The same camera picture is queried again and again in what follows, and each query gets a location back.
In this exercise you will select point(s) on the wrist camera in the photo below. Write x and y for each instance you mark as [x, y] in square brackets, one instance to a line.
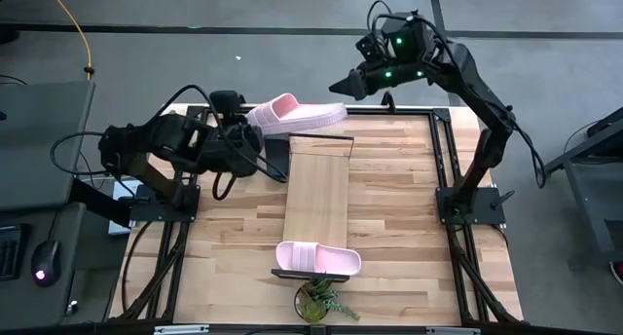
[226, 101]
[368, 47]

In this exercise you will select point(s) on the black aluminium frame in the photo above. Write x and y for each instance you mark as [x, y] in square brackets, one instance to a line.
[440, 150]

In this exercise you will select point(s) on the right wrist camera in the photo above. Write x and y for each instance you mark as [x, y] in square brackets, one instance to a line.
[368, 47]

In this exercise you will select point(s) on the black keyboard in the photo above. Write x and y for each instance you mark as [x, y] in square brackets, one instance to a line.
[10, 252]

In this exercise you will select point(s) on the pink slide sandal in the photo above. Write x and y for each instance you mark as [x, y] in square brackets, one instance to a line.
[316, 258]
[302, 116]

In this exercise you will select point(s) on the black rolling desk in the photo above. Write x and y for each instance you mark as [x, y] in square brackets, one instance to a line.
[586, 198]

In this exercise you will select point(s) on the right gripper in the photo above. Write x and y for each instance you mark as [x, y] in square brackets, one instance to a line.
[377, 77]

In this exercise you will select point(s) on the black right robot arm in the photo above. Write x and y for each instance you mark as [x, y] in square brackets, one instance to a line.
[467, 67]

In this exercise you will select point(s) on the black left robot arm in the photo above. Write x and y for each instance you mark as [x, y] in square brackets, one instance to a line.
[146, 145]

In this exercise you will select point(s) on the silver metal bracket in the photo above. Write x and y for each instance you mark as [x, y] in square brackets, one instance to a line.
[452, 331]

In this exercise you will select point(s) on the black computer mouse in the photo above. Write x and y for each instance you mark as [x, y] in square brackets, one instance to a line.
[46, 263]

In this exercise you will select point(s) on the grey desk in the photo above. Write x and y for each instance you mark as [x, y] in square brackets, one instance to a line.
[48, 306]
[44, 140]

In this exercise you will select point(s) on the wooden shelf black frame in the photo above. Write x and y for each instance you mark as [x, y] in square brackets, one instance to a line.
[316, 198]

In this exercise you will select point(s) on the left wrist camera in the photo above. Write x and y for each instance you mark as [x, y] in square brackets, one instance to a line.
[226, 101]

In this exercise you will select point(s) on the large dark round pot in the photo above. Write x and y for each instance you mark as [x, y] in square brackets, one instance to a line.
[311, 306]

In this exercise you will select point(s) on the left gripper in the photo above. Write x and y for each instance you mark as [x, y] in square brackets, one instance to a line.
[238, 152]

